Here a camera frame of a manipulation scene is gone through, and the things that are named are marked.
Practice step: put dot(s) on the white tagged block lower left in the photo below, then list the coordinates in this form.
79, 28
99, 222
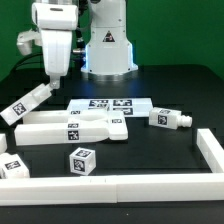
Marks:
11, 167

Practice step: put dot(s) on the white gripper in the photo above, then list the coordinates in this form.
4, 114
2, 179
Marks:
56, 23

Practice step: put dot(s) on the white right rail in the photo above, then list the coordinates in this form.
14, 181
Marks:
211, 150

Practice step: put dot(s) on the white front rail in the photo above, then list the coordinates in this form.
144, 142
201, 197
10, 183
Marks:
112, 189

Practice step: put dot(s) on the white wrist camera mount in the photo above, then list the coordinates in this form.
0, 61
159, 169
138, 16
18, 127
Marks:
26, 39

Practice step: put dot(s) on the white rail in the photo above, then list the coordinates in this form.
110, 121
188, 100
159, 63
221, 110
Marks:
112, 189
211, 150

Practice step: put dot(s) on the white chair seat block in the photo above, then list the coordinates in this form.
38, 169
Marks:
26, 104

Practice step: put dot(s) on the white block left edge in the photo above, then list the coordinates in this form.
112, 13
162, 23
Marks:
3, 143

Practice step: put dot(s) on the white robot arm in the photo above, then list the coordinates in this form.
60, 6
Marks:
108, 54

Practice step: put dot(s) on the white tagged sheet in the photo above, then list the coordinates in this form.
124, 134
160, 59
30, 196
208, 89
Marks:
131, 107

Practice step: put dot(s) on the white tagged cube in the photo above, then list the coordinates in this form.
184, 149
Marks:
82, 161

